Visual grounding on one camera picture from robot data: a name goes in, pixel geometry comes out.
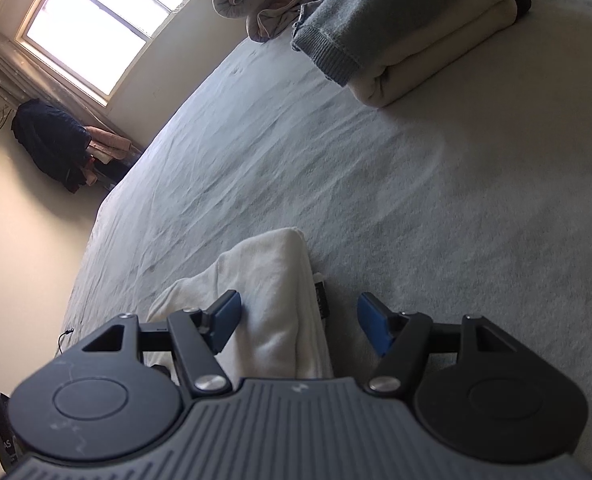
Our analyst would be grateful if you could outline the grey window curtain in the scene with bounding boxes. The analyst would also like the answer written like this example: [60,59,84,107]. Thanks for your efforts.
[0,34,127,138]

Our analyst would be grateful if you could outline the grey bed sheet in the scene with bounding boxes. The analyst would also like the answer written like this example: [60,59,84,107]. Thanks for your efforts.
[64,0,592,470]

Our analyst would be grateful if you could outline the folded grey sweater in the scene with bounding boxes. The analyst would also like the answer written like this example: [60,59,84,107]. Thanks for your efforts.
[290,0,452,87]

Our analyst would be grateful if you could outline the black charging cable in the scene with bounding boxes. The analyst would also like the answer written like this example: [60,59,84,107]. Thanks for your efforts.
[55,327,76,357]

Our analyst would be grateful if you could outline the hanging dark clothes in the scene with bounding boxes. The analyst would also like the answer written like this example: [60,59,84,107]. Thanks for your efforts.
[11,99,140,193]

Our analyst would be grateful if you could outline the folded cream garment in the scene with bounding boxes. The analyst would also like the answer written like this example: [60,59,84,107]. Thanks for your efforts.
[348,0,516,108]

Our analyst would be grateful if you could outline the cream Pooh t-shirt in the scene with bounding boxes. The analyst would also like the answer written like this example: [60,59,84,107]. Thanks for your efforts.
[146,228,333,385]

